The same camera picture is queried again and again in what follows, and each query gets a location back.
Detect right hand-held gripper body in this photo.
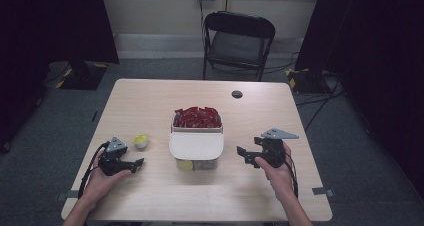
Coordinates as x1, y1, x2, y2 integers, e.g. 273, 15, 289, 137
260, 127, 300, 169

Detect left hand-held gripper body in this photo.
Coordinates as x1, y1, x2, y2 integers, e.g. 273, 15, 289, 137
98, 136, 135, 177

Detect small yellow cup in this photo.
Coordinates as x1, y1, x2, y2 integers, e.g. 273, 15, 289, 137
133, 133, 150, 150
176, 158, 195, 171

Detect clear storage box white lid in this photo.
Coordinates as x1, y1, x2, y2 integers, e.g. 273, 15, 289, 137
168, 113, 225, 172

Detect person's left hand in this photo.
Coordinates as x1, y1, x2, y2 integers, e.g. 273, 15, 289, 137
80, 149, 133, 205

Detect person's right hand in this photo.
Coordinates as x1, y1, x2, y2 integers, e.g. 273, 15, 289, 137
254, 141, 298, 201

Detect grey tape strip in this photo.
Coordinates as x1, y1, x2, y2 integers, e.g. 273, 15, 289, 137
56, 189, 80, 202
311, 186, 336, 197

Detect pile of red packets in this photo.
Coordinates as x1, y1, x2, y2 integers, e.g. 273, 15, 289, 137
172, 106, 223, 129

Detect black stand base striped tape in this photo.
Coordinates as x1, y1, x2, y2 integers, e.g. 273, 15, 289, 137
54, 61, 110, 91
285, 67, 332, 95

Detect black folding chair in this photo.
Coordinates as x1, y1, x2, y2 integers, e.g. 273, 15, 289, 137
202, 10, 277, 83

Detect dark curtain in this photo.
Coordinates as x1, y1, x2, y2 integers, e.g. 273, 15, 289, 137
294, 0, 424, 202
0, 0, 120, 155

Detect left hand-held gripper black cable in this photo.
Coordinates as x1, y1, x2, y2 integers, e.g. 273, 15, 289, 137
76, 140, 110, 201

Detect hand-held gripper black cable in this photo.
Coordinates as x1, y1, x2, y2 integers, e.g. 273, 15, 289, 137
76, 140, 110, 201
283, 150, 300, 200

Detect right hand-held gripper black cable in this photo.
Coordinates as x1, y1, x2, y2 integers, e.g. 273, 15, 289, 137
283, 150, 300, 200

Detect black floor cables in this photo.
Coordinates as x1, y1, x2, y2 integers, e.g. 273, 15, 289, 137
294, 78, 347, 133

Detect black cable from wall socket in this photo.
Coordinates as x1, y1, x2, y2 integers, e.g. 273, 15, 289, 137
198, 0, 207, 49

